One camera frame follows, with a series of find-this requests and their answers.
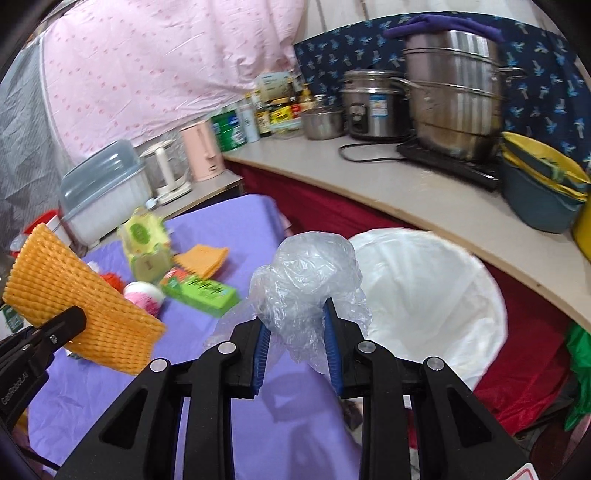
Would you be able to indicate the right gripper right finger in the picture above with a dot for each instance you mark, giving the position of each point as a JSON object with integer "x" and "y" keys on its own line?
{"x": 457, "y": 437}

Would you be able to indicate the green tin can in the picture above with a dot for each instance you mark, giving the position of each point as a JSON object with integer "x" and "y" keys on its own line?
{"x": 228, "y": 130}

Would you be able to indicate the pink white foam ball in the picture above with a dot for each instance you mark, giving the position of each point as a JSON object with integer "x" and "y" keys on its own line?
{"x": 144, "y": 295}

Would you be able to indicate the pink electric kettle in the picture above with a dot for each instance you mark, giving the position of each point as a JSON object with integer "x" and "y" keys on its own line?
{"x": 203, "y": 155}

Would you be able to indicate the large orange foam net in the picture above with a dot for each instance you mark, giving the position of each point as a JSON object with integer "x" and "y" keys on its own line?
{"x": 47, "y": 278}

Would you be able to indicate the yellow labelled jar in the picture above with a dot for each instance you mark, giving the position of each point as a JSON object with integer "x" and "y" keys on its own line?
{"x": 280, "y": 110}

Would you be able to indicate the yellow electric pot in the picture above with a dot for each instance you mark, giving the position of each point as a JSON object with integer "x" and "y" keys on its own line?
{"x": 581, "y": 231}

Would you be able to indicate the pink dotted curtain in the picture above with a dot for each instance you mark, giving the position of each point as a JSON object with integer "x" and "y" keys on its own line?
{"x": 137, "y": 69}

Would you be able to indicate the black induction cooktop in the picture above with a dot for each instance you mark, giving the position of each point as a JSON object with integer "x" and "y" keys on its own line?
{"x": 481, "y": 173}

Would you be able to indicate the green plastic bag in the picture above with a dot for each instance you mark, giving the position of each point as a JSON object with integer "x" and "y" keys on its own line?
{"x": 578, "y": 342}

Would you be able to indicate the silver rice cooker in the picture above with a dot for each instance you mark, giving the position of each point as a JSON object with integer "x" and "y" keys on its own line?
{"x": 376, "y": 105}

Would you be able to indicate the white lined trash bin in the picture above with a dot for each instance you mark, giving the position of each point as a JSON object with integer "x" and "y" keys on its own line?
{"x": 431, "y": 297}

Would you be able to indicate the white box on shelf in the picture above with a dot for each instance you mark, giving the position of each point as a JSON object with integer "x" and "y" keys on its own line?
{"x": 273, "y": 85}

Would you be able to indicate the teal and yellow stacked basins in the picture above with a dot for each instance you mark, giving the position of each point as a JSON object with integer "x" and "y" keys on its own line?
{"x": 546, "y": 189}

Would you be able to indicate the dark sauce bottle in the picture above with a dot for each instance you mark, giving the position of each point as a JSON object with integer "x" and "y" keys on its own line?
{"x": 263, "y": 121}

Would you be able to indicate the small orange foam net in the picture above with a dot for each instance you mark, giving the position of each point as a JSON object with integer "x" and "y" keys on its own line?
{"x": 201, "y": 260}

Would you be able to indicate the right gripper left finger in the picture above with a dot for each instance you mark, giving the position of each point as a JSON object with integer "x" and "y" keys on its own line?
{"x": 170, "y": 408}

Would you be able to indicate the purple cloth on pot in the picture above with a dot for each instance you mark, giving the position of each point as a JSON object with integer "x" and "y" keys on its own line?
{"x": 434, "y": 23}

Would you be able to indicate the large stainless steamer pot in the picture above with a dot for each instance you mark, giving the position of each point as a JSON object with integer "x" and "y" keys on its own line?
{"x": 455, "y": 83}

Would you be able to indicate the plastic dish drainer box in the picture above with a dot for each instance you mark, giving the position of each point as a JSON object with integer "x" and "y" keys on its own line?
{"x": 102, "y": 192}

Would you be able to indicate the small steel lidded pot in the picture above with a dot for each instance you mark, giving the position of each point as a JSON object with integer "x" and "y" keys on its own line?
{"x": 323, "y": 121}

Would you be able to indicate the blue patterned cloth backdrop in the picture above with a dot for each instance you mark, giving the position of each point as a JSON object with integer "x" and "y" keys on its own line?
{"x": 551, "y": 105}

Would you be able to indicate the clear plastic bag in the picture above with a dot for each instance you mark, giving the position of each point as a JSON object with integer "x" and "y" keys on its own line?
{"x": 288, "y": 295}

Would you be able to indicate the white glass kettle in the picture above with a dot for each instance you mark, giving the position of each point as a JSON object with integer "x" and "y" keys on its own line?
{"x": 167, "y": 173}

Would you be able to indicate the green snack box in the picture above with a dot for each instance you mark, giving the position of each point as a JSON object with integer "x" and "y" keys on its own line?
{"x": 205, "y": 295}

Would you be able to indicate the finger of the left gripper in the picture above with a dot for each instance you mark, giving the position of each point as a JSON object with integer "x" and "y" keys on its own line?
{"x": 26, "y": 356}

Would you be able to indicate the white slim bottle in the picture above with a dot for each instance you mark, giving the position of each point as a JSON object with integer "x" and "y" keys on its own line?
{"x": 249, "y": 122}

